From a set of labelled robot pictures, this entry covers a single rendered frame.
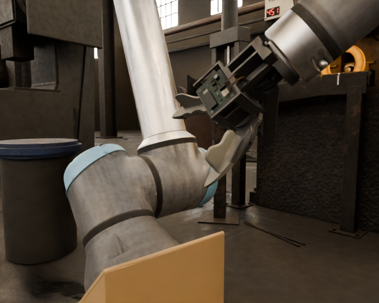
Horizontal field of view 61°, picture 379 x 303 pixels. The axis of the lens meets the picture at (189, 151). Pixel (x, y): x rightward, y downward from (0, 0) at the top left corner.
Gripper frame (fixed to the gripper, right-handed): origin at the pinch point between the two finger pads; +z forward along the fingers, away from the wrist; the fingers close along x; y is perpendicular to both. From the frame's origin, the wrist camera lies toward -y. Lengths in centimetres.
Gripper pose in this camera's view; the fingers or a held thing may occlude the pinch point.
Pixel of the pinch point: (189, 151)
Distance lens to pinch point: 53.0
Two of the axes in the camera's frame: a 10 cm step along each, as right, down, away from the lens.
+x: 3.5, 7.6, -5.5
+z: -7.1, 6.0, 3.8
